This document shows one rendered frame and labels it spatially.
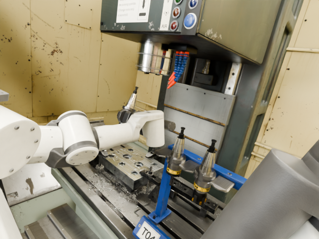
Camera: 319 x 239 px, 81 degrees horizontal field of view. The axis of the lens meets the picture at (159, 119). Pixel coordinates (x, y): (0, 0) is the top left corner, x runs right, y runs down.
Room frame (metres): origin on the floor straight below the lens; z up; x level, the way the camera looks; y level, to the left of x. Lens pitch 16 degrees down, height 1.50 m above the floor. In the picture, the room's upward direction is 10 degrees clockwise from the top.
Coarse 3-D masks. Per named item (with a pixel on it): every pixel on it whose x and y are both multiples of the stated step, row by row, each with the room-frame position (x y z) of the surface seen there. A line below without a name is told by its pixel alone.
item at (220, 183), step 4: (216, 176) 0.50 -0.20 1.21; (220, 176) 0.50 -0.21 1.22; (212, 180) 0.48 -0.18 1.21; (216, 180) 0.48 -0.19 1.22; (220, 180) 0.48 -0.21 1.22; (224, 180) 0.49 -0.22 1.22; (228, 180) 0.49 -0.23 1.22; (212, 184) 0.46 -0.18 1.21; (216, 184) 0.46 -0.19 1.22; (220, 184) 0.46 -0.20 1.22; (224, 184) 0.46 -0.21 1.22; (228, 184) 0.47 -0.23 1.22; (232, 184) 0.47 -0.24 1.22; (216, 188) 0.44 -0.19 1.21; (220, 188) 0.44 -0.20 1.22; (224, 188) 0.44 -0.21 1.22; (228, 188) 0.45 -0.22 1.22
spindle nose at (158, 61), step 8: (144, 48) 0.79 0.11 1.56; (152, 48) 0.78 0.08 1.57; (160, 48) 0.78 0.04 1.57; (168, 48) 0.80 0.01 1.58; (136, 56) 0.83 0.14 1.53; (144, 56) 0.79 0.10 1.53; (152, 56) 0.78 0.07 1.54; (160, 56) 0.79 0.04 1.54; (168, 56) 0.80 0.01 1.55; (136, 64) 0.82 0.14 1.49; (144, 64) 0.78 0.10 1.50; (152, 64) 0.78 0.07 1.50; (160, 64) 0.79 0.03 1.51; (168, 64) 0.81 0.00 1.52; (152, 72) 0.78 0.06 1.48; (160, 72) 0.79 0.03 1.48; (168, 72) 0.82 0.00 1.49
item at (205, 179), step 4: (196, 168) 0.51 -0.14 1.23; (196, 172) 0.50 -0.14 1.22; (196, 176) 0.49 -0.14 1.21; (200, 176) 0.49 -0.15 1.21; (204, 176) 0.47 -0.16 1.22; (208, 176) 0.48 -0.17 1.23; (212, 176) 0.48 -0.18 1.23; (200, 180) 0.49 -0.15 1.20; (204, 180) 0.48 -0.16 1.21; (208, 180) 0.48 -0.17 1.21; (208, 184) 0.47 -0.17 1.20
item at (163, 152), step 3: (165, 147) 0.64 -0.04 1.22; (156, 150) 0.61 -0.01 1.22; (159, 150) 0.61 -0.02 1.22; (162, 150) 0.62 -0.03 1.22; (165, 150) 0.62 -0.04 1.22; (168, 150) 0.62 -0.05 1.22; (171, 150) 0.63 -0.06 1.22; (156, 153) 0.59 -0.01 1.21; (159, 153) 0.59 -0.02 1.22; (162, 153) 0.59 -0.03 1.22; (165, 153) 0.60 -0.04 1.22; (162, 156) 0.57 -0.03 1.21; (165, 156) 0.57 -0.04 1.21
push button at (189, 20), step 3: (189, 15) 0.51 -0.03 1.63; (192, 15) 0.50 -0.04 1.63; (186, 18) 0.51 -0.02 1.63; (189, 18) 0.50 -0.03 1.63; (192, 18) 0.50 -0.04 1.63; (186, 21) 0.51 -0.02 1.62; (189, 21) 0.50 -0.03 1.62; (192, 21) 0.50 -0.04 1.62; (186, 24) 0.51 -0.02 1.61; (189, 24) 0.50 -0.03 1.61; (192, 24) 0.50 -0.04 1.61; (189, 27) 0.51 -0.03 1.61
